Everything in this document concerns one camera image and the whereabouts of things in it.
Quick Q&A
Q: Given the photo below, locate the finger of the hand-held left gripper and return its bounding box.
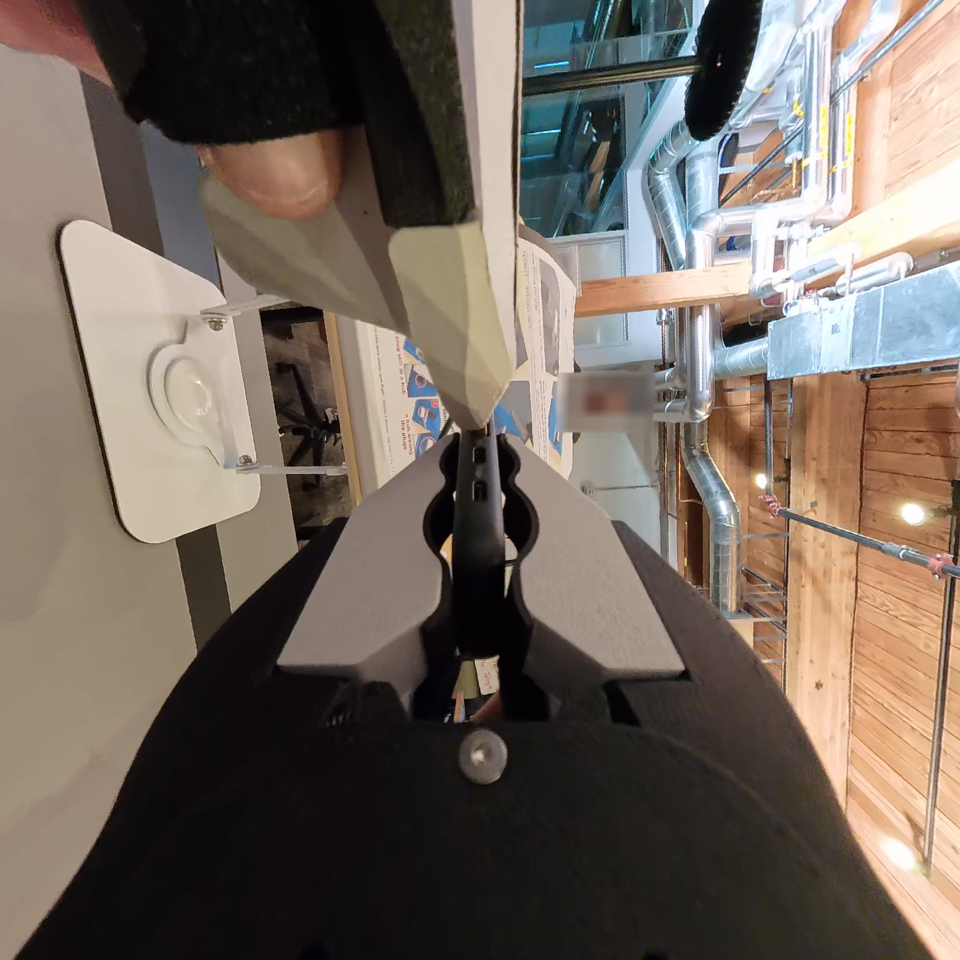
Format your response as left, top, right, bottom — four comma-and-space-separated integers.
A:
203, 150, 411, 339
387, 0, 523, 433

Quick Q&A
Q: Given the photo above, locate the brown wooden post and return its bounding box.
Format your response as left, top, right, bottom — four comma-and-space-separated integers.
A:
576, 173, 960, 319

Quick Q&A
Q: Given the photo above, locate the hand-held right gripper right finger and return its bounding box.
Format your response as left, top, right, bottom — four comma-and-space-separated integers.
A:
503, 443, 687, 694

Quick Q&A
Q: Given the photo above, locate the silver ventilation duct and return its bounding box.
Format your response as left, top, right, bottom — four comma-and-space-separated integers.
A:
642, 0, 960, 616

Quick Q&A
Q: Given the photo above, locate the person's left hand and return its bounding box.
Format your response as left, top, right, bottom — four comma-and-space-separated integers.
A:
0, 0, 357, 223

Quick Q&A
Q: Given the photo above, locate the black pole with round disc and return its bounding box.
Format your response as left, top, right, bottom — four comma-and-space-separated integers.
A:
521, 0, 768, 145

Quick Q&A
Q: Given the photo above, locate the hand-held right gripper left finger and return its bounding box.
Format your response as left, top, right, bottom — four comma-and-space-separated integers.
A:
278, 443, 454, 699

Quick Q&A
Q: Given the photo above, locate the slim dark grey hub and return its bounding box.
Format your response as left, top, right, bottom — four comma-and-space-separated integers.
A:
446, 425, 522, 706

